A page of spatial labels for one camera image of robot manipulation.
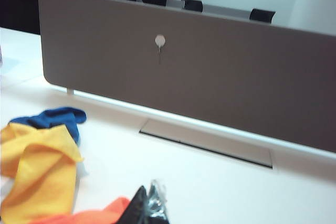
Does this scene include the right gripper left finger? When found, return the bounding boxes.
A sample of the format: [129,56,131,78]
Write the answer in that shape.
[119,185,152,224]

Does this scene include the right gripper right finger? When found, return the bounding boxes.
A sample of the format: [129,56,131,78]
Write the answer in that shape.
[146,178,173,224]

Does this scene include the yellow microfiber rag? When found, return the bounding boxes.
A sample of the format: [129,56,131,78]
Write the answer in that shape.
[0,123,85,224]

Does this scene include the orange microfiber rag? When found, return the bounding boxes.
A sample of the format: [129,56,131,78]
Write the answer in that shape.
[39,196,132,224]

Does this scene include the blue microfiber rag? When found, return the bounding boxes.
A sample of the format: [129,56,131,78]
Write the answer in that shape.
[9,106,87,143]

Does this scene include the grey desk divider panel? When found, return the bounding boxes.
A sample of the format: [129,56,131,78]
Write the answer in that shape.
[38,0,336,154]

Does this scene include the desk cable flap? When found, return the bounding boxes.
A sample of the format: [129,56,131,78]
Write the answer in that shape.
[139,119,274,169]

